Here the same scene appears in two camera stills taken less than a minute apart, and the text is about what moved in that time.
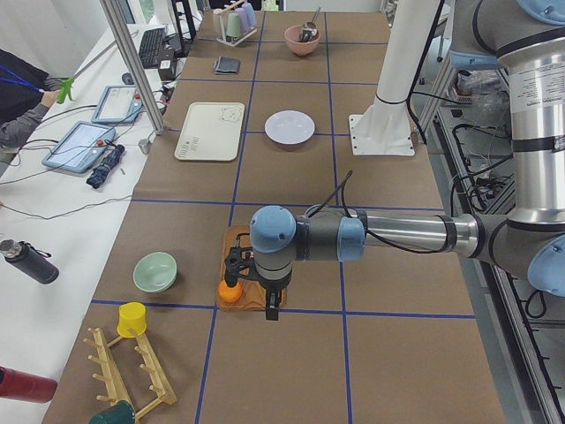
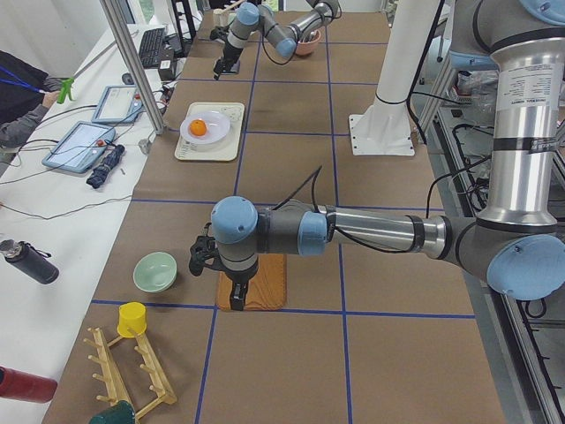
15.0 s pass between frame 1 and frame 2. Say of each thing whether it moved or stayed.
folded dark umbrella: stayed
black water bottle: stayed
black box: stayed
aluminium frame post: stayed
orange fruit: moved
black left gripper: moved
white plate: moved
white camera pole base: stayed
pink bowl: stayed
